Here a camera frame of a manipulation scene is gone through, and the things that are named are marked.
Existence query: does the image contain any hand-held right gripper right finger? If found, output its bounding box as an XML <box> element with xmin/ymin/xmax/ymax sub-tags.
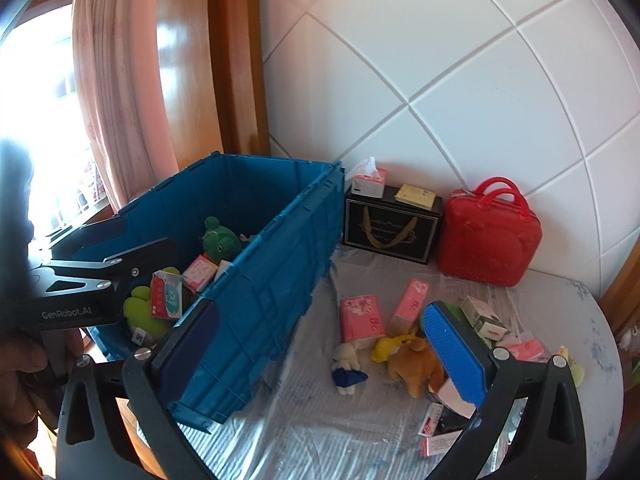
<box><xmin>421</xmin><ymin>301</ymin><xmax>587</xmax><ymax>480</ymax></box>

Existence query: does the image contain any red suitcase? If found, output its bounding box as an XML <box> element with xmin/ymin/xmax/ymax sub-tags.
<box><xmin>435</xmin><ymin>176</ymin><xmax>543</xmax><ymax>288</ymax></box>

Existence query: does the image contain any small pink packet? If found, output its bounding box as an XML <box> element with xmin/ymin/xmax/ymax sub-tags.
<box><xmin>507</xmin><ymin>339</ymin><xmax>546</xmax><ymax>363</ymax></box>

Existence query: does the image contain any pink curtain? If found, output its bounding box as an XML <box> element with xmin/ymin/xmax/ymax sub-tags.
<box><xmin>72</xmin><ymin>0</ymin><xmax>181</xmax><ymax>213</ymax></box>

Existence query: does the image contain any pink tissue box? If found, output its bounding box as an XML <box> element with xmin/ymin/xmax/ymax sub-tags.
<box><xmin>345</xmin><ymin>157</ymin><xmax>388</xmax><ymax>198</ymax></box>

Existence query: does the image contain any pink white box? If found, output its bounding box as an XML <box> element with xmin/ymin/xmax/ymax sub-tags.
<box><xmin>419</xmin><ymin>402</ymin><xmax>446</xmax><ymax>438</ymax></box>

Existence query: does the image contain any light green plush toy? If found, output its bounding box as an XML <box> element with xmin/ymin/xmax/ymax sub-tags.
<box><xmin>123</xmin><ymin>285</ymin><xmax>173</xmax><ymax>336</ymax></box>

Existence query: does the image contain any pink wipes packet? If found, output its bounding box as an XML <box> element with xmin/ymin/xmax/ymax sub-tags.
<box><xmin>181</xmin><ymin>255</ymin><xmax>218</xmax><ymax>293</ymax></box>

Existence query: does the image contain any pink tissue packet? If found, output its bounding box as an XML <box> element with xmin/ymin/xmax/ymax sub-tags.
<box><xmin>390</xmin><ymin>280</ymin><xmax>431</xmax><ymax>333</ymax></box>
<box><xmin>340</xmin><ymin>294</ymin><xmax>386</xmax><ymax>348</ymax></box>

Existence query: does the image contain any white green medicine box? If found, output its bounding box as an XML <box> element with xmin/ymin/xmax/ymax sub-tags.
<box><xmin>460</xmin><ymin>296</ymin><xmax>508</xmax><ymax>343</ymax></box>

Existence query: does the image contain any brown plush toy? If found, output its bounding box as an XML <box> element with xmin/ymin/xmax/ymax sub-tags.
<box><xmin>389</xmin><ymin>337</ymin><xmax>446</xmax><ymax>398</ymax></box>

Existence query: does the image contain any green frog plush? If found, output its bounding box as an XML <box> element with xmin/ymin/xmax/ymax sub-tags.
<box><xmin>201</xmin><ymin>216</ymin><xmax>244</xmax><ymax>261</ymax></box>

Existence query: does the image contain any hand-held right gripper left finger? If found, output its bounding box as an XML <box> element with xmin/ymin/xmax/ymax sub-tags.
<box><xmin>55</xmin><ymin>299</ymin><xmax>221</xmax><ymax>480</ymax></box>

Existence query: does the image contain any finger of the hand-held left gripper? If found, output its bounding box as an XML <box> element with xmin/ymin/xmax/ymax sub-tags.
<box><xmin>106</xmin><ymin>238</ymin><xmax>177</xmax><ymax>286</ymax></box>
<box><xmin>50</xmin><ymin>217</ymin><xmax>129</xmax><ymax>263</ymax></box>

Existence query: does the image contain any yellow-green ball plush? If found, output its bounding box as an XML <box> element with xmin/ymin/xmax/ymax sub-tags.
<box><xmin>562</xmin><ymin>357</ymin><xmax>586</xmax><ymax>388</ymax></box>

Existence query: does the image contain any small yellow box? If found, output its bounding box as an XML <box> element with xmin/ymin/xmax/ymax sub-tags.
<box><xmin>395</xmin><ymin>184</ymin><xmax>436</xmax><ymax>209</ymax></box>

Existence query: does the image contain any window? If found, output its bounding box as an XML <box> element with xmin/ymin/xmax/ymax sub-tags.
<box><xmin>0</xmin><ymin>5</ymin><xmax>116</xmax><ymax>241</ymax></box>

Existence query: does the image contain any white paper box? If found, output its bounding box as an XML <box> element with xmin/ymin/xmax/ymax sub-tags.
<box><xmin>425</xmin><ymin>430</ymin><xmax>466</xmax><ymax>458</ymax></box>

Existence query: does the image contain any red white wipes packet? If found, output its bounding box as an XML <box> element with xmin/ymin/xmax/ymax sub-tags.
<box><xmin>152</xmin><ymin>268</ymin><xmax>183</xmax><ymax>320</ymax></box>

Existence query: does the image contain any blue plastic crate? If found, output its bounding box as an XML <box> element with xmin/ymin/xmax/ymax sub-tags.
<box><xmin>82</xmin><ymin>151</ymin><xmax>346</xmax><ymax>428</ymax></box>

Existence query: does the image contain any person's left hand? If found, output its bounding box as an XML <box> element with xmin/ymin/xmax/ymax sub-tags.
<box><xmin>0</xmin><ymin>330</ymin><xmax>84</xmax><ymax>443</ymax></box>

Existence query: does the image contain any wooden frame post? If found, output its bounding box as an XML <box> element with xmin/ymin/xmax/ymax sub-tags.
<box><xmin>597</xmin><ymin>240</ymin><xmax>640</xmax><ymax>341</ymax></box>
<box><xmin>155</xmin><ymin>0</ymin><xmax>271</xmax><ymax>171</ymax></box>

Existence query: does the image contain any white bear plush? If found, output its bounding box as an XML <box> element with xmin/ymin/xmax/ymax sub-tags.
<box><xmin>331</xmin><ymin>342</ymin><xmax>368</xmax><ymax>395</ymax></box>

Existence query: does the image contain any black gift box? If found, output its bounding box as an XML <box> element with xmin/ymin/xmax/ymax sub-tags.
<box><xmin>342</xmin><ymin>185</ymin><xmax>443</xmax><ymax>265</ymax></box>

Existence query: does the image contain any yellow plush toy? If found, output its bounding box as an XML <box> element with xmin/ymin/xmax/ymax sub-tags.
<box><xmin>371</xmin><ymin>332</ymin><xmax>421</xmax><ymax>363</ymax></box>

